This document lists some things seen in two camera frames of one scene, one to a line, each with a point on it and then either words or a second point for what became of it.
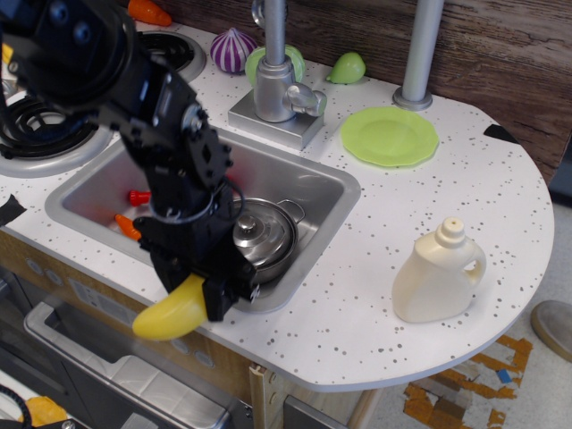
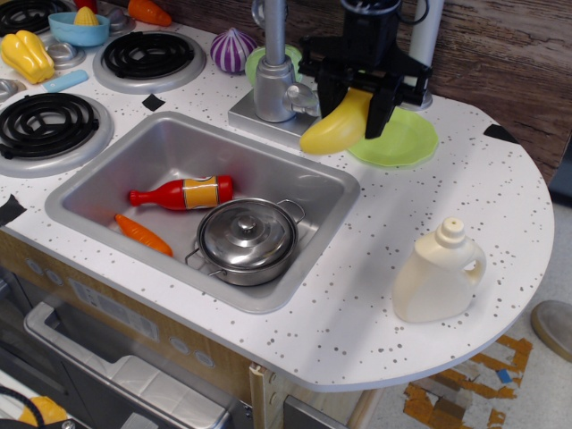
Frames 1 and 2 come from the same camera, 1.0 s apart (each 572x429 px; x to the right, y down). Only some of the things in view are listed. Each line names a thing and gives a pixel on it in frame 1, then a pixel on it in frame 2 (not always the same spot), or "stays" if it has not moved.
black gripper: x=202 y=244 -> x=368 y=50
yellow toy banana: x=179 y=314 -> x=344 y=129
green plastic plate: x=390 y=136 stays
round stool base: x=552 y=322 stays
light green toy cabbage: x=291 y=54 stays
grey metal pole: x=415 y=95 stays
